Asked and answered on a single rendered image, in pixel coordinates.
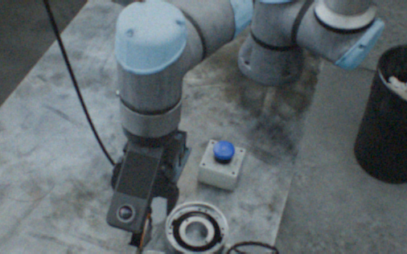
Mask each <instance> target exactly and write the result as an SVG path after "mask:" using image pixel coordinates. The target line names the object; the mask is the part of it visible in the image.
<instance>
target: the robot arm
mask: <svg viewBox="0 0 407 254"><path fill-rule="evenodd" d="M110 1H112V2H115V3H117V4H119V5H121V6H123V7H125V9H124V10H123V11H122V12H121V13H120V15H119V17H118V18H117V34H116V41H115V45H114V51H115V56H116V58H117V83H118V90H117V97H119V104H120V117H121V129H122V132H123V133H124V134H125V137H127V138H128V140H127V142H126V143H125V146H124V147H123V149H122V152H124V154H123V156H122V157H120V158H119V159H118V160H117V163H116V165H115V166H114V167H113V176H112V178H111V186H112V188H113V198H112V201H111V203H110V205H109V209H108V214H107V216H106V222H107V224H108V225H109V226H110V227H115V228H117V229H120V230H122V231H129V232H133V233H139V232H140V231H142V230H143V229H144V227H145V226H146V219H147V216H148V214H149V212H150V208H152V212H151V218H152V220H151V223H150V224H151V225H152V226H154V227H157V226H159V225H160V224H161V223H164V221H165V220H166V219H167V218H168V216H169V215H170V214H171V212H172V211H173V210H174V208H175V206H176V204H177V201H178V199H179V193H180V191H179V188H178V187H177V182H173V181H172V180H173V171H172V169H173V168H174V167H175V163H176V162H177V159H178V158H179V167H181V164H182V162H183V159H184V158H185V151H186V142H187V131H185V130H181V129H178V128H179V122H180V121H181V107H182V97H183V94H182V90H183V77H184V76H185V74H186V73H188V72H189V71H190V70H191V69H194V68H195V67H196V66H197V65H198V64H200V63H202V62H203V61H205V59H206V58H207V57H209V56H211V55H212V54H213V53H214V52H216V51H218V50H219V49H220V48H222V47H223V46H224V45H225V44H226V43H231V42H232V41H233V40H234V39H235V38H236V36H237V35H239V34H240V33H241V32H242V31H243V30H244V29H245V28H246V27H247V26H248V25H249V23H250V22H251V20H252V18H253V21H252V25H251V29H250V32H249V35H248V36H247V38H246V40H245V42H244V43H243V44H242V46H241V49H240V52H239V55H238V60H237V62H238V66H239V68H240V70H241V72H242V73H244V74H245V76H246V77H247V78H249V79H250V80H252V81H254V82H258V83H259V84H262V85H266V86H285V85H288V84H292V83H293V82H295V81H297V79H298V78H300V77H301V74H302V71H303V68H304V65H305V57H304V52H303V48H305V49H306V50H308V51H309V52H312V53H314V54H315V55H317V56H319V57H321V58H323V59H324V60H327V61H329V62H330V63H332V65H334V66H335V65H336V66H338V67H340V68H342V69H345V70H348V71H349V70H352V69H355V68H357V66H358V65H360V64H361V63H362V60H364V59H365V58H366V56H367V55H368V53H369V52H370V51H371V49H372V48H373V47H374V45H375V43H376V41H377V40H378V39H379V36H380V35H381V33H382V31H383V30H384V22H382V21H381V20H380V18H375V17H376V11H377V6H376V2H375V0H256V1H255V5H254V13H253V2H252V0H110ZM178 133H180V134H181V136H182V137H181V140H180V141H179V140H178V139H177V138H175V135H176V136H178ZM182 148H183V153H182Z"/></svg>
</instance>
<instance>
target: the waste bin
mask: <svg viewBox="0 0 407 254"><path fill-rule="evenodd" d="M390 77H395V78H397V81H398V82H401V83H405V84H406V83H407V43H404V44H400V45H396V46H394V47H390V48H388V50H387V51H384V52H383V54H382V55H381V56H380V57H379V60H378V63H377V65H376V72H375V75H374V78H373V80H372V84H371V86H370V95H369V98H368V102H367V104H366V109H365V111H364V115H363V117H362V120H361V125H360V128H359V131H358V133H357V138H356V142H355V144H354V155H355V157H356V159H357V162H358V163H359V164H360V165H361V168H363V169H364V170H365V171H366V172H368V173H369V174H370V175H371V176H374V177H375V178H378V179H379V180H381V181H386V182H390V183H397V184H399V183H407V99H405V98H404V97H402V96H401V95H399V94H397V92H395V91H394V90H392V88H391V87H390V86H388V83H389V84H391V83H392V82H389V78H390Z"/></svg>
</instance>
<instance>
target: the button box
mask: <svg viewBox="0 0 407 254"><path fill-rule="evenodd" d="M216 143H217V141H213V140H210V142H209V143H208V146H207V150H206V151H205V153H204V155H203V159H202V161H201V163H200V164H199V170H198V182H202V183H205V184H207V185H212V186H215V187H219V188H220V189H225V190H228V191H231V192H233V191H234V189H235V186H236V181H237V179H238V177H239V175H240V173H241V167H242V166H243V163H244V159H245V150H243V149H242V148H238V147H236V146H234V147H235V154H234V155H233V156H232V158H230V159H219V158H217V157H216V156H215V154H214V153H213V146H214V145H215V144H216Z"/></svg>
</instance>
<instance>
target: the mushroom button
mask: <svg viewBox="0 0 407 254"><path fill-rule="evenodd" d="M213 153H214V154H215V156H216V157H217V158H219V159H230V158H232V156H233V155H234V154H235V147H234V146H233V145H232V143H231V142H228V141H220V142H217V143H216V144H215V145H214V146H213Z"/></svg>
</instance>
